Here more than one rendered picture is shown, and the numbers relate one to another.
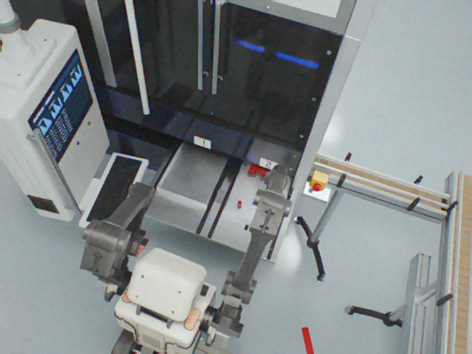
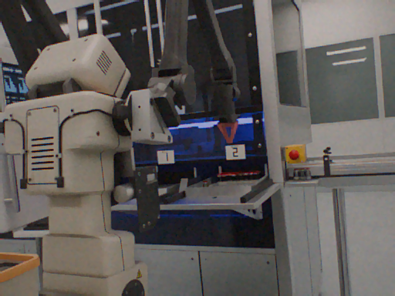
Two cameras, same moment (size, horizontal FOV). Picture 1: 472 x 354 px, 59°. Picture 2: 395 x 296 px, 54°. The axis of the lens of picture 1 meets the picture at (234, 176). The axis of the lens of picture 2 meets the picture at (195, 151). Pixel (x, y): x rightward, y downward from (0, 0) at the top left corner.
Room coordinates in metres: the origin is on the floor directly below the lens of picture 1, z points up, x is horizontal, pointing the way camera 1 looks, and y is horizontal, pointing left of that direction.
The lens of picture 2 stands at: (-0.50, -0.28, 1.13)
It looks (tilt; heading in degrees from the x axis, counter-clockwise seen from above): 3 degrees down; 10
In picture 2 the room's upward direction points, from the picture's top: 6 degrees counter-clockwise
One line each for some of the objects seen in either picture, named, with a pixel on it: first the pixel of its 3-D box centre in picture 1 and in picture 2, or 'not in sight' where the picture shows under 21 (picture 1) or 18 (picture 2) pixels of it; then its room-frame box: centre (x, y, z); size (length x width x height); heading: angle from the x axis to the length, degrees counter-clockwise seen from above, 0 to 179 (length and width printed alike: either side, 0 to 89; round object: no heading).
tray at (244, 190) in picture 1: (259, 192); (231, 183); (1.07, -0.13, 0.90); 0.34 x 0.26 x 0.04; 167
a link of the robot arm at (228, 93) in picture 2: not in sight; (225, 92); (0.89, -0.16, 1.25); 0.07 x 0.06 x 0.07; 167
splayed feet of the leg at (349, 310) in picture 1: (387, 320); not in sight; (0.79, -1.04, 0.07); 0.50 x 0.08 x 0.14; 76
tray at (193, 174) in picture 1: (195, 170); (159, 186); (1.16, 0.20, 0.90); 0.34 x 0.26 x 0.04; 166
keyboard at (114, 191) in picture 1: (115, 189); (68, 215); (1.04, 0.59, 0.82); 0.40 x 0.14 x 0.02; 174
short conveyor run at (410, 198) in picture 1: (377, 184); (373, 163); (1.20, -0.71, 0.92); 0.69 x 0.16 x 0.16; 76
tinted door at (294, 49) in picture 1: (266, 82); (207, 42); (1.20, -0.08, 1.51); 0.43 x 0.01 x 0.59; 76
